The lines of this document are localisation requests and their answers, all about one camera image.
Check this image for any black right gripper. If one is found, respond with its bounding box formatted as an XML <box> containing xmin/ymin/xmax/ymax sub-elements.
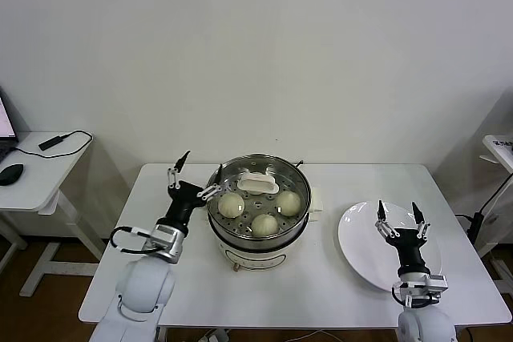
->
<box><xmin>374</xmin><ymin>199</ymin><xmax>432</xmax><ymax>277</ymax></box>

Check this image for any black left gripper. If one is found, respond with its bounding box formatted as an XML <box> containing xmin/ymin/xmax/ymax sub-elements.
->
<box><xmin>162</xmin><ymin>151</ymin><xmax>225</xmax><ymax>233</ymax></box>

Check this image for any white steamed baozi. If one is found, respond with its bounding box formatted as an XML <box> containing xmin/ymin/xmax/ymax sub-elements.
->
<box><xmin>218</xmin><ymin>192</ymin><xmax>245</xmax><ymax>219</ymax></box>
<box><xmin>251</xmin><ymin>213</ymin><xmax>280</xmax><ymax>239</ymax></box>
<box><xmin>276</xmin><ymin>191</ymin><xmax>304</xmax><ymax>217</ymax></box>

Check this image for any round glass lid white handle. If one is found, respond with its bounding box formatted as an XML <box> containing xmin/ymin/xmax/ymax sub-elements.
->
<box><xmin>205</xmin><ymin>153</ymin><xmax>313</xmax><ymax>241</ymax></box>

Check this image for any stainless steel steamer basket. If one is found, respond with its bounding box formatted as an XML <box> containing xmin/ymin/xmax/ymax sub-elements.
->
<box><xmin>205</xmin><ymin>153</ymin><xmax>313</xmax><ymax>243</ymax></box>

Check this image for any large white round plate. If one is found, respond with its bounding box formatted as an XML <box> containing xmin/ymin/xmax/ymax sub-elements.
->
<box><xmin>337</xmin><ymin>200</ymin><xmax>444</xmax><ymax>295</ymax></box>

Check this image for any cream electric cooker base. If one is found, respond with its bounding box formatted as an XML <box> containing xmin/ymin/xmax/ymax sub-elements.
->
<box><xmin>194</xmin><ymin>185</ymin><xmax>325</xmax><ymax>273</ymax></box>

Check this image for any white stand with label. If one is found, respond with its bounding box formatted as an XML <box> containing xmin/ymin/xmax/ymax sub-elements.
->
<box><xmin>479</xmin><ymin>135</ymin><xmax>513</xmax><ymax>285</ymax></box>

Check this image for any black rectangular adapter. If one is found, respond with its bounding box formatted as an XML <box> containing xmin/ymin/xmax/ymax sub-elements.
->
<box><xmin>38</xmin><ymin>133</ymin><xmax>67</xmax><ymax>151</ymax></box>

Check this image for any white side desk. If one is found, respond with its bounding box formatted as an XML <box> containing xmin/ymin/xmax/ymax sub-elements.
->
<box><xmin>0</xmin><ymin>130</ymin><xmax>109</xmax><ymax>298</ymax></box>

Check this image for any white floor power strip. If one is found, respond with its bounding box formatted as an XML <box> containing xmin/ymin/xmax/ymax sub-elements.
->
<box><xmin>200</xmin><ymin>328</ymin><xmax>232</xmax><ymax>342</ymax></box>

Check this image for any black computer mouse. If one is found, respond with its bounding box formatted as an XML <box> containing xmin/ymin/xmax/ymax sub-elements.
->
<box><xmin>0</xmin><ymin>163</ymin><xmax>26</xmax><ymax>187</ymax></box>

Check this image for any black laptop computer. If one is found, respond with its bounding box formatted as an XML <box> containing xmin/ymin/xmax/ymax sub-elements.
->
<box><xmin>0</xmin><ymin>85</ymin><xmax>20</xmax><ymax>163</ymax></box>

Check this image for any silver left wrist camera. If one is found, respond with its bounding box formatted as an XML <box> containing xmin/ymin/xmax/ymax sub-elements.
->
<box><xmin>138</xmin><ymin>223</ymin><xmax>188</xmax><ymax>265</ymax></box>

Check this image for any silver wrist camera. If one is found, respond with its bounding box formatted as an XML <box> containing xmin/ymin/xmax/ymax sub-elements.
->
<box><xmin>390</xmin><ymin>273</ymin><xmax>448</xmax><ymax>307</ymax></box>
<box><xmin>138</xmin><ymin>223</ymin><xmax>188</xmax><ymax>265</ymax></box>

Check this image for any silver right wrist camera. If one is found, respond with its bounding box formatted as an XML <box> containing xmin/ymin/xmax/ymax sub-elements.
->
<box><xmin>390</xmin><ymin>273</ymin><xmax>448</xmax><ymax>307</ymax></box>

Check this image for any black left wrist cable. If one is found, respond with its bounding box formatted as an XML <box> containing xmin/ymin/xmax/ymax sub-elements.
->
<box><xmin>110</xmin><ymin>226</ymin><xmax>153</xmax><ymax>255</ymax></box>

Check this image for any thin black desk cable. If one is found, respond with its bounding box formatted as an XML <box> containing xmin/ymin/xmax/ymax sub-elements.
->
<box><xmin>7</xmin><ymin>129</ymin><xmax>95</xmax><ymax>158</ymax></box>

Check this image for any white floor cable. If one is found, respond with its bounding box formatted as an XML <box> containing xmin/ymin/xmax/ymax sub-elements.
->
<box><xmin>280</xmin><ymin>329</ymin><xmax>345</xmax><ymax>342</ymax></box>

